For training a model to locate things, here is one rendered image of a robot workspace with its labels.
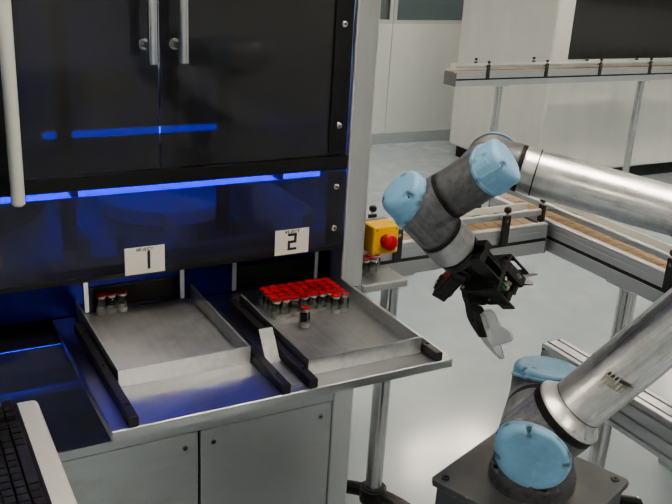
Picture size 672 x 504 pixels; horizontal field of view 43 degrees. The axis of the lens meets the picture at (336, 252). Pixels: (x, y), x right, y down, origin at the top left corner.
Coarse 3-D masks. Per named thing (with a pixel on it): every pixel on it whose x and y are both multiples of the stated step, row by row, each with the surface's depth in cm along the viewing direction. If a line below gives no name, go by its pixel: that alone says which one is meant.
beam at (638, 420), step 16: (544, 352) 261; (560, 352) 256; (576, 352) 256; (640, 400) 231; (656, 400) 231; (624, 416) 235; (640, 416) 230; (656, 416) 225; (624, 432) 236; (640, 432) 231; (656, 432) 226; (656, 448) 228
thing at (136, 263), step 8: (128, 248) 176; (136, 248) 177; (144, 248) 178; (152, 248) 179; (160, 248) 179; (128, 256) 177; (136, 256) 177; (144, 256) 178; (152, 256) 179; (160, 256) 180; (128, 264) 177; (136, 264) 178; (144, 264) 179; (152, 264) 180; (160, 264) 181; (128, 272) 178; (136, 272) 179; (144, 272) 180
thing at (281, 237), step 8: (280, 232) 192; (288, 232) 193; (296, 232) 194; (304, 232) 195; (280, 240) 193; (288, 240) 194; (304, 240) 196; (280, 248) 194; (296, 248) 196; (304, 248) 197
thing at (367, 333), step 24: (264, 312) 190; (360, 312) 193; (384, 312) 187; (288, 336) 180; (312, 336) 180; (336, 336) 181; (360, 336) 182; (384, 336) 182; (408, 336) 179; (312, 360) 164; (336, 360) 167; (360, 360) 170
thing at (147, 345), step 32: (192, 288) 193; (96, 320) 182; (128, 320) 183; (160, 320) 184; (192, 320) 185; (224, 320) 178; (128, 352) 169; (160, 352) 170; (192, 352) 171; (224, 352) 165; (128, 384) 157
